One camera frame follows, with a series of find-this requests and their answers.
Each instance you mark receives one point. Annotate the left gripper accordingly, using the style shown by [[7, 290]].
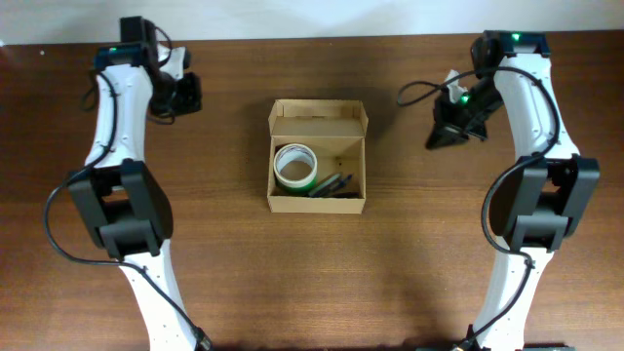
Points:
[[186, 93]]

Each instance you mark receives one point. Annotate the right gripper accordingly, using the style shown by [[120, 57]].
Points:
[[453, 125]]

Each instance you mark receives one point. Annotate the blue pen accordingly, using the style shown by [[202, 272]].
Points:
[[340, 184]]

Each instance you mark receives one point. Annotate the cardboard box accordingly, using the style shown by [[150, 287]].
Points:
[[335, 130]]

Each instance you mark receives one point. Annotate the black pen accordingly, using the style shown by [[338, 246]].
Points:
[[346, 195]]

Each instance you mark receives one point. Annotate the white masking tape roll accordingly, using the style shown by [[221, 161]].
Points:
[[295, 161]]

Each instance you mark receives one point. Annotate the black and white marker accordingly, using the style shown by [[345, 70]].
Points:
[[324, 184]]

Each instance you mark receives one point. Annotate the green tape roll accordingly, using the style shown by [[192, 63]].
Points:
[[297, 186]]

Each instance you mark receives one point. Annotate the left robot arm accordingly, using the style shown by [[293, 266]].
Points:
[[124, 209]]

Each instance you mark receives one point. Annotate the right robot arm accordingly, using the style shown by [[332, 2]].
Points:
[[538, 202]]

